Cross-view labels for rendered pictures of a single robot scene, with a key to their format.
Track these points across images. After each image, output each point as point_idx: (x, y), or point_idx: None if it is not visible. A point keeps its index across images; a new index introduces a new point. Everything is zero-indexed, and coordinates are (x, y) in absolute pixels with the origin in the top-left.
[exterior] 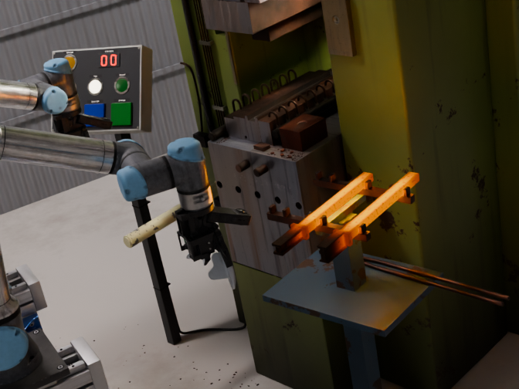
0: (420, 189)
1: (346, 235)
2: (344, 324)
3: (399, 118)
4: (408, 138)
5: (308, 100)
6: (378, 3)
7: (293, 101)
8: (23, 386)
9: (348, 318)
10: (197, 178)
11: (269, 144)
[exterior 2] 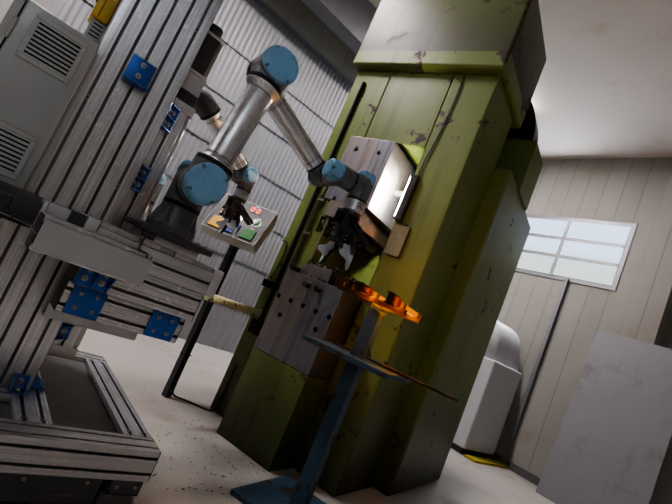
0: (396, 344)
1: (400, 299)
2: (358, 365)
3: (407, 297)
4: None
5: None
6: (426, 235)
7: (345, 272)
8: (180, 237)
9: (363, 362)
10: (366, 193)
11: (326, 281)
